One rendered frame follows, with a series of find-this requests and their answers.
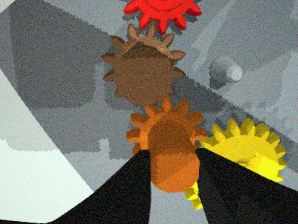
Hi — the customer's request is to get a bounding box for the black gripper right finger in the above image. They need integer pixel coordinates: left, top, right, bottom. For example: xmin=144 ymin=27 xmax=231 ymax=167
xmin=196 ymin=148 xmax=298 ymax=224

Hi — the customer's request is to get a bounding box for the orange gear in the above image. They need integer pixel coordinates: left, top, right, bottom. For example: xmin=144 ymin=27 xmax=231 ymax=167
xmin=126 ymin=95 xmax=208 ymax=192

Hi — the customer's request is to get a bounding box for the grey board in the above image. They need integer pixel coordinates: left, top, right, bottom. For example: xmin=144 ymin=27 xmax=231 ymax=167
xmin=0 ymin=0 xmax=298 ymax=224

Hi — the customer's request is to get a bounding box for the brown gear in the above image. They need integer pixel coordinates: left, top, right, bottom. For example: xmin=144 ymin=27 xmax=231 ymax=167
xmin=101 ymin=22 xmax=186 ymax=107

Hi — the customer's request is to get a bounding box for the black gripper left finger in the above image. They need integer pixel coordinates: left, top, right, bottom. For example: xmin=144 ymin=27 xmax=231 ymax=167
xmin=45 ymin=149 xmax=152 ymax=224

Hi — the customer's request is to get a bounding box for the yellow gear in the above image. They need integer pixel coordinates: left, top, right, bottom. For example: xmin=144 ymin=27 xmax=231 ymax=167
xmin=184 ymin=117 xmax=286 ymax=209

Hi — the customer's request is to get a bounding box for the red gear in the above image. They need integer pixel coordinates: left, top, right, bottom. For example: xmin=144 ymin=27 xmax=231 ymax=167
xmin=124 ymin=0 xmax=202 ymax=35

